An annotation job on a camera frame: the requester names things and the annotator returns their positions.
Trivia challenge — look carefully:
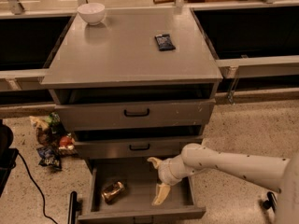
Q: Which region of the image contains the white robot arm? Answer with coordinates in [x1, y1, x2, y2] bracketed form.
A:
[148, 143, 299, 224]

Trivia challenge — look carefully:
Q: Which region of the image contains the grey drawer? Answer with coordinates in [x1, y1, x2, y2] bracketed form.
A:
[56, 99, 215, 131]
[75, 136, 203, 160]
[78, 157, 206, 224]

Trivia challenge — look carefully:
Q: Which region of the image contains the black right base bar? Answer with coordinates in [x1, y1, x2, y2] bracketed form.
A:
[263, 191, 277, 212]

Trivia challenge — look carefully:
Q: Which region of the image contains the black top drawer handle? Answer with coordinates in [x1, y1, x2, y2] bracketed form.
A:
[123, 108, 150, 118]

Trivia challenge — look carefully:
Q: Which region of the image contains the black base bar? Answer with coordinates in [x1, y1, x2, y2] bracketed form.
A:
[263, 191, 277, 212]
[67, 191, 78, 224]

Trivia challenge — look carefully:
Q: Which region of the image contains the dark blue snack packet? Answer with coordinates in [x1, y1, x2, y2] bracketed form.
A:
[155, 34, 176, 51]

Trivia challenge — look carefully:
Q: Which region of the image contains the black cable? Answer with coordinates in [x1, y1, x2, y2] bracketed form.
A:
[18, 152, 60, 224]

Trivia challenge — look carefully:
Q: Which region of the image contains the grey top drawer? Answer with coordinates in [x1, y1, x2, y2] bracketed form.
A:
[56, 99, 215, 131]

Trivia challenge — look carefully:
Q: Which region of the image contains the grey middle drawer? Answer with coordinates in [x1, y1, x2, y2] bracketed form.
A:
[75, 136, 203, 160]

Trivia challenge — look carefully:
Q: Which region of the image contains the blue chip bag on floor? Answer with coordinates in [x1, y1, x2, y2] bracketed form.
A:
[36, 147, 62, 171]

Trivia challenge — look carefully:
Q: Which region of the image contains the black left base bar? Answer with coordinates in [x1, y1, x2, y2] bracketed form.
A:
[67, 191, 78, 224]

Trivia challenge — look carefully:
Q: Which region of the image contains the black middle drawer handle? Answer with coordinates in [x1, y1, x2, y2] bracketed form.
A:
[129, 144, 150, 151]

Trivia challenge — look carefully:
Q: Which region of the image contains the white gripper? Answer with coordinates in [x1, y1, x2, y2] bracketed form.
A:
[147, 155, 195, 206]

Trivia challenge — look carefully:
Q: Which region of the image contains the grey bottom drawer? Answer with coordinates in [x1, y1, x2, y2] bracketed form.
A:
[78, 157, 206, 224]

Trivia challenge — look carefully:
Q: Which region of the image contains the black drawer handle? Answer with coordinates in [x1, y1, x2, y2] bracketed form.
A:
[123, 108, 150, 118]
[129, 144, 150, 151]

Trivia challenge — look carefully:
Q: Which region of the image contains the red snack item on floor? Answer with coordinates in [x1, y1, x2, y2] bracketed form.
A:
[59, 135, 75, 150]

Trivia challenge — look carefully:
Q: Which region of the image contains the white bowl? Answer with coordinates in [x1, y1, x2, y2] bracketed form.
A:
[78, 3, 106, 25]

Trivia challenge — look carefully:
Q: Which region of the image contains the grey drawer cabinet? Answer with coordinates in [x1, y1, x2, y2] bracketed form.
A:
[40, 6, 224, 173]

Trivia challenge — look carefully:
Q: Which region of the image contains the green snack bag on floor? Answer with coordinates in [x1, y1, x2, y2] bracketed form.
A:
[46, 112, 62, 133]

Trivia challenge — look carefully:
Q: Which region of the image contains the black robot base left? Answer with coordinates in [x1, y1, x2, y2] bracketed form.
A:
[0, 119, 19, 197]

